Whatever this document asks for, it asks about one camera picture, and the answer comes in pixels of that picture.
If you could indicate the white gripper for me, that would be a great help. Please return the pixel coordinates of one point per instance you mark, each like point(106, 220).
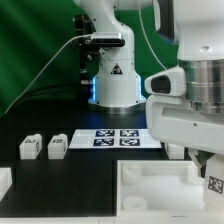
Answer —
point(172, 120)

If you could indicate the white square tabletop tray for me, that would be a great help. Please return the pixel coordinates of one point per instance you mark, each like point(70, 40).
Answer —
point(154, 186)

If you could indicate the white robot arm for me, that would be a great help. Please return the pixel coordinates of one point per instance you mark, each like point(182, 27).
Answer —
point(197, 26)

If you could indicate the white tag sheet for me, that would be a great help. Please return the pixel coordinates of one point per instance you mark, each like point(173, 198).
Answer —
point(113, 138)

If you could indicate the white block left edge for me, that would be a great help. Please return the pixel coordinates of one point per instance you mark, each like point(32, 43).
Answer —
point(5, 181)

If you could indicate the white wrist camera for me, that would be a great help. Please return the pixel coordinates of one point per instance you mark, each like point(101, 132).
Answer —
point(171, 82)

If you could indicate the black camera on mount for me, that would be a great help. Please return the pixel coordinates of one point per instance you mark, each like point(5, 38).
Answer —
point(90, 43)

